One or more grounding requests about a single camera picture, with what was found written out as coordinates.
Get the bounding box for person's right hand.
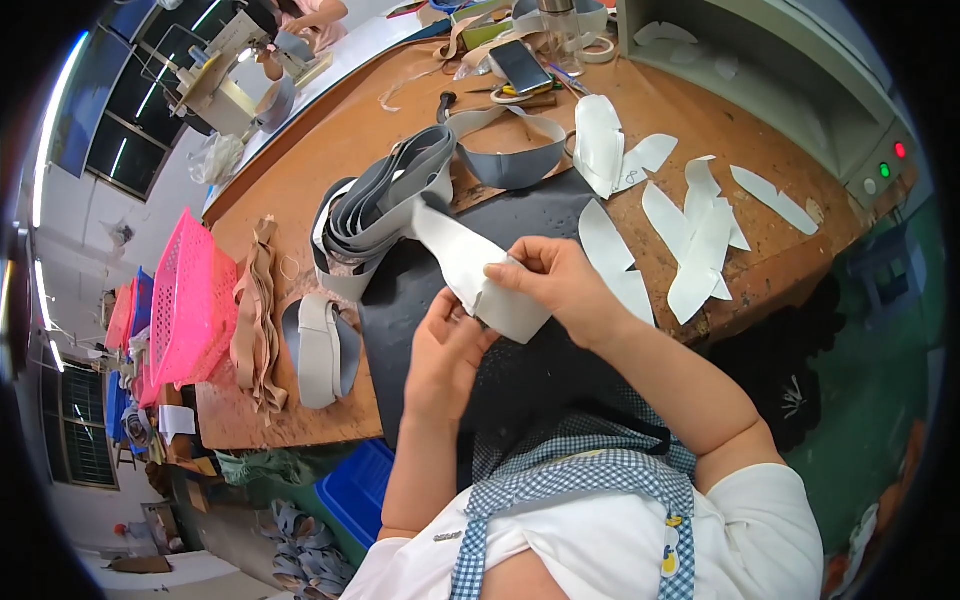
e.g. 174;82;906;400
483;236;639;354

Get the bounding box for person's left hand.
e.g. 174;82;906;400
405;287;502;423

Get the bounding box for white grey shoe piece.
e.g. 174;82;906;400
408;191;554;346

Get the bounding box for black rubber work mat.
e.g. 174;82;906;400
358;168;661;451

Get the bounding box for white shoe lining piece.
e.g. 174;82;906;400
729;165;821;237
577;198;657;328
666;202;733;326
684;155;752;252
641;180;733;302

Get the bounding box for folded grey white shoe upper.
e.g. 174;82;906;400
281;294;363;411

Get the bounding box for grey looped shoe upper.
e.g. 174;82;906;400
446;105;569;191

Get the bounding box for blue plastic crate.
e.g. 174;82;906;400
315;438;397;550

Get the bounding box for stack of white lining pieces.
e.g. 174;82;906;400
573;93;626;201

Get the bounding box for white lining piece with writing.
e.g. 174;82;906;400
611;133;680;196

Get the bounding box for stack of grey shoe uppers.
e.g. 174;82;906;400
309;123;459;303

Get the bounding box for pile of beige strips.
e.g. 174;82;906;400
228;216;291;426

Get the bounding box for pen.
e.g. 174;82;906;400
547;63;594;98

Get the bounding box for black bag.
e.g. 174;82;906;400
703;276;849;453

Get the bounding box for heap of grey shoe pieces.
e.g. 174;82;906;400
261;498;358;600

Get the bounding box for black smartphone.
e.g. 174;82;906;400
489;39;555;96

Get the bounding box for person's body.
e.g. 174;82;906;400
341;390;826;600

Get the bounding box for clear glass jar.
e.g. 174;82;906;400
536;0;587;77

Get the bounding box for pink plastic basket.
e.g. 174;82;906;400
150;208;240;388

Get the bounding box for white paper sheet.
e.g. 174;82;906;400
157;405;198;445

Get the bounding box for blue plastic basket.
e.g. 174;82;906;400
130;267;156;340

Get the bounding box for clear plastic bag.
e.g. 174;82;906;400
186;132;246;186

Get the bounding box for grey machine with buttons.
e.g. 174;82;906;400
615;0;921;213

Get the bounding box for grey shoe upper at machine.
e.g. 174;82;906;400
253;75;298;135

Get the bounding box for blue stool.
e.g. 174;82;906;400
846;223;929;310

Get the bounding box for orange plastic basket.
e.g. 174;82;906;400
104;281;138;354

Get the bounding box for white sewing machine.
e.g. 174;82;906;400
166;0;336;141

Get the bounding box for yellow handled scissors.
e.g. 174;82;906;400
465;78;564;105

